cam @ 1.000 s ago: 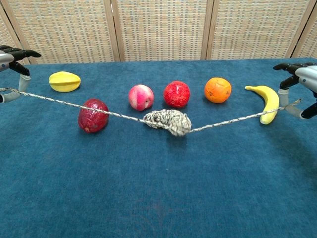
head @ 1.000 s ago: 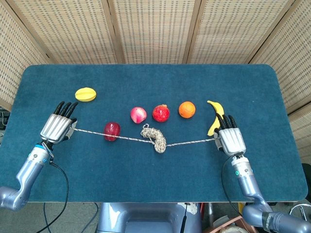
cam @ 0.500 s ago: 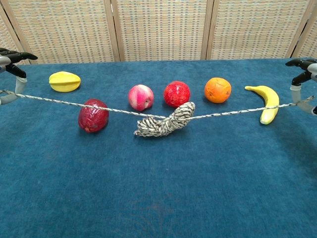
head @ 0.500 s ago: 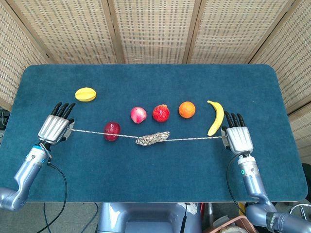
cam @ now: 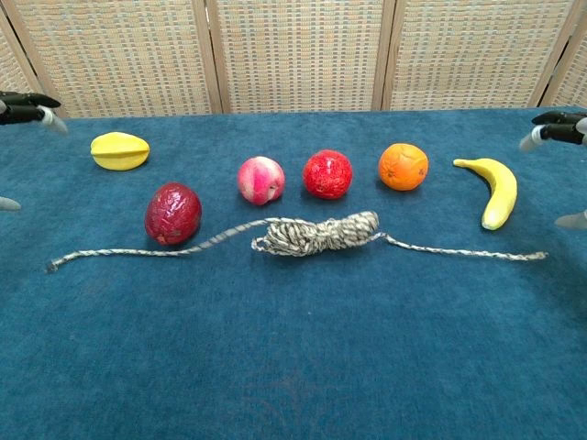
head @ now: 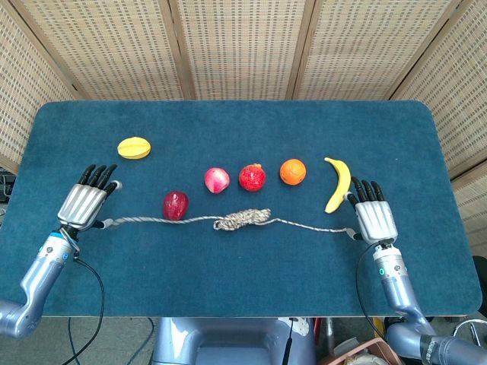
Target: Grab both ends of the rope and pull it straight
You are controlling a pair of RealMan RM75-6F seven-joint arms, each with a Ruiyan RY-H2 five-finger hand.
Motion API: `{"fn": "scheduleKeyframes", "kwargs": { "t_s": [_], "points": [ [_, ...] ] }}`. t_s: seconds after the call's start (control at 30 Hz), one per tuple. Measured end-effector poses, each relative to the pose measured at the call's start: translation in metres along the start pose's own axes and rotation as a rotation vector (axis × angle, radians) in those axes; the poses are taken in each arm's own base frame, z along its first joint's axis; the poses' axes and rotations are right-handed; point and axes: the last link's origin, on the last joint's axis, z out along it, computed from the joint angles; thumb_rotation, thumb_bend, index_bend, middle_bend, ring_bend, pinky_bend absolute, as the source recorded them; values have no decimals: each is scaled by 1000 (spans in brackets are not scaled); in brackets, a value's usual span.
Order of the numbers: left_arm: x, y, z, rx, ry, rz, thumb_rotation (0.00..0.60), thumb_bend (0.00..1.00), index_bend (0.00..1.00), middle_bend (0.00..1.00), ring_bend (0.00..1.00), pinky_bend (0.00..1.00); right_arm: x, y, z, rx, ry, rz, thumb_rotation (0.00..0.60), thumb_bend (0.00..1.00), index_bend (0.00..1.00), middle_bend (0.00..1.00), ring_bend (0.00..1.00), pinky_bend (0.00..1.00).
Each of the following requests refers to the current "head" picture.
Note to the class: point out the dark red oval fruit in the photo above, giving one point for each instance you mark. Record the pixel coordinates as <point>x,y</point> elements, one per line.
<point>176,205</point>

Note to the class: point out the pink white peach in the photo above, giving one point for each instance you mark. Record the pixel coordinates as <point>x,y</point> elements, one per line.
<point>217,180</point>

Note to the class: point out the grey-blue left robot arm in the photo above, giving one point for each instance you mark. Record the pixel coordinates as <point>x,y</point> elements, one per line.
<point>38,277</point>

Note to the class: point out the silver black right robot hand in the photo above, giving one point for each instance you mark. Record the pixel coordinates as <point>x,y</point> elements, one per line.
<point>374,222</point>

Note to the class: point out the woven rattan folding screen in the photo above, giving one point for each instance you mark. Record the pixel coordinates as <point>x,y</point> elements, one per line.
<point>243,45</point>

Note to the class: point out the yellow banana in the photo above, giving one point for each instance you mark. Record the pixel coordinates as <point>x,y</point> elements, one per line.
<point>343,182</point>

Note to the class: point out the yellow starfruit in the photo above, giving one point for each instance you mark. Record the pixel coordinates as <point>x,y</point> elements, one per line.
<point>134,148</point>

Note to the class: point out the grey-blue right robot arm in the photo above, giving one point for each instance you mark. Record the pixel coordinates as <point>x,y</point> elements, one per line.
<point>397,289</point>

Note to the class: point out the grey-blue robot torso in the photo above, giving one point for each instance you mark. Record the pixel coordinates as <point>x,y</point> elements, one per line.
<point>228,342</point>

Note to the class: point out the red pomegranate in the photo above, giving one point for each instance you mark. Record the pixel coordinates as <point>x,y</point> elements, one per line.
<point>252,178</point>

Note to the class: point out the orange fruit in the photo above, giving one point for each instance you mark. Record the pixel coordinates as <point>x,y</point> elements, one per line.
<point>293,172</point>

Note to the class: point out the blue felt table cover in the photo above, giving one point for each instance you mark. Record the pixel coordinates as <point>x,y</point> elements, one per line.
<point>247,125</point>

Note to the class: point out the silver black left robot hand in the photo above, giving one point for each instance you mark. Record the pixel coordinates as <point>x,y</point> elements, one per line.
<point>81,205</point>

